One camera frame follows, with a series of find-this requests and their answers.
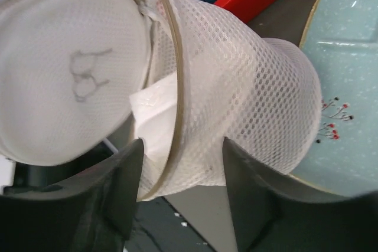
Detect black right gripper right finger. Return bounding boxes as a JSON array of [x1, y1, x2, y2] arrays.
[[223, 138, 377, 251]]

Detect light green ceramic tray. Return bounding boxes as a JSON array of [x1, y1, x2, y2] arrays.
[[292, 0, 377, 197]]

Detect white mesh bra laundry bag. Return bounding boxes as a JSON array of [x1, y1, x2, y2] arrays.
[[1, 0, 322, 201]]

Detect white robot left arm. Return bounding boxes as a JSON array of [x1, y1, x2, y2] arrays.
[[1, 155, 74, 195]]

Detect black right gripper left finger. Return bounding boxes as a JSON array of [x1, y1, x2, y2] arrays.
[[1, 139, 144, 251]]

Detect white bra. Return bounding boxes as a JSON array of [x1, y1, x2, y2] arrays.
[[129, 73, 177, 169]]

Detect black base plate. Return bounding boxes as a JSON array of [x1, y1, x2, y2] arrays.
[[123, 198, 237, 252]]

